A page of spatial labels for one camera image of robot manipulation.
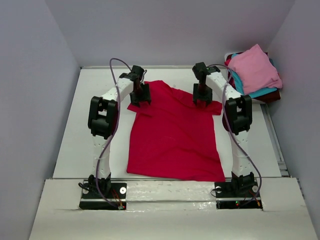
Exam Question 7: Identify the teal folded t shirt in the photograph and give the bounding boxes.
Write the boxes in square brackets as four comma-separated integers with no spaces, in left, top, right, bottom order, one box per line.
[229,63,282,104]

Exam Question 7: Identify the pink folded t shirt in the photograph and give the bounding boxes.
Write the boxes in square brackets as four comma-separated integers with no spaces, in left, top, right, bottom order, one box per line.
[228,44,283,95]

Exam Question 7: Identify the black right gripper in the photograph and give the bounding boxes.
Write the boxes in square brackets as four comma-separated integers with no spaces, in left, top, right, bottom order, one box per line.
[193,83,214,106]

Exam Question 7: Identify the red folded t shirt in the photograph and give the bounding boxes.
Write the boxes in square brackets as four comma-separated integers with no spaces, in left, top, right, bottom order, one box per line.
[224,52,245,72]

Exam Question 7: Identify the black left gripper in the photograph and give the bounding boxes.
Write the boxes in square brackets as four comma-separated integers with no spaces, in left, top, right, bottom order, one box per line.
[129,83,151,108]

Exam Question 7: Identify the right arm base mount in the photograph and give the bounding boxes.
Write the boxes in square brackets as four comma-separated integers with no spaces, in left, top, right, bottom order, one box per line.
[210,182,263,210]

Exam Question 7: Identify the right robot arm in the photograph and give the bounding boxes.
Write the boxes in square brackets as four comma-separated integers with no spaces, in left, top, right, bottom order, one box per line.
[192,62,257,199]

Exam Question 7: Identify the red t shirt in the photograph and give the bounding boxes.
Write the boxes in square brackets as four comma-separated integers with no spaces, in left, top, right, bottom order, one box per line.
[126,80,226,182]
[224,52,245,72]

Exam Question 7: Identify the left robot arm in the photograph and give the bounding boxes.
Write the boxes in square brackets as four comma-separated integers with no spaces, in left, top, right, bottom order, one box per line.
[87,65,151,198]

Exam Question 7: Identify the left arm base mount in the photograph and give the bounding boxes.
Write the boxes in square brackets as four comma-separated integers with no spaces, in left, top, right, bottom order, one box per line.
[78,180,127,211]

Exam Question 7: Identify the dark maroon folded t shirt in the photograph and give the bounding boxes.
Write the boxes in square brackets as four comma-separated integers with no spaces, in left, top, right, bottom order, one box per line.
[226,51,281,104]

